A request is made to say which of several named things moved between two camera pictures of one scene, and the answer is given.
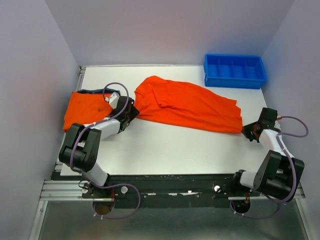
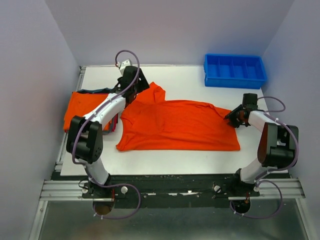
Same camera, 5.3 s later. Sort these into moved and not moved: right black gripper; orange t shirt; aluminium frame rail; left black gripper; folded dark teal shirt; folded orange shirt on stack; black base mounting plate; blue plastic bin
Moved: orange t shirt; right black gripper; left black gripper
Not moved: folded dark teal shirt; aluminium frame rail; folded orange shirt on stack; blue plastic bin; black base mounting plate
